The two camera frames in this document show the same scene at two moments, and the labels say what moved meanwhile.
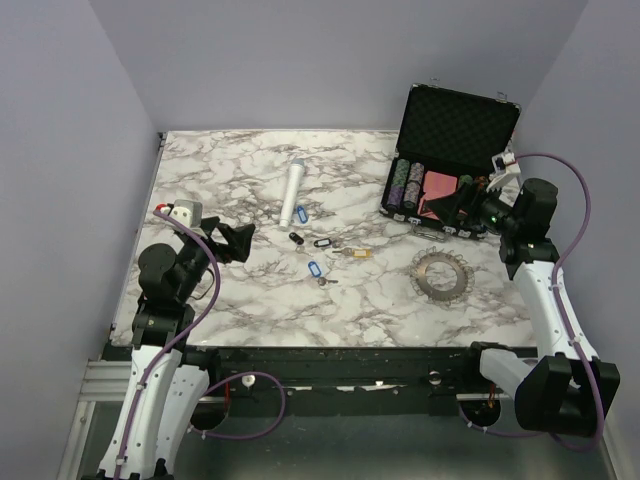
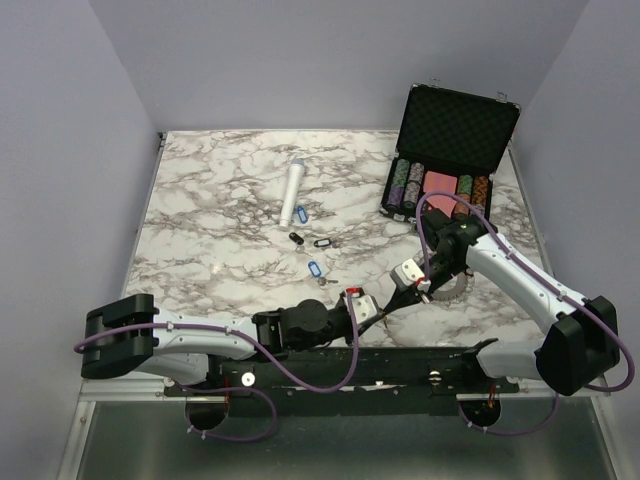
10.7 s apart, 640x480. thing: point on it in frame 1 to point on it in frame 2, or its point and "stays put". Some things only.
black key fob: [296, 238] stays put
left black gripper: [239, 241] to [364, 326]
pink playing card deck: [435, 185] stays put
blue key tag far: [302, 214] stays put
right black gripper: [447, 207] to [403, 298]
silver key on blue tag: [322, 281] stays put
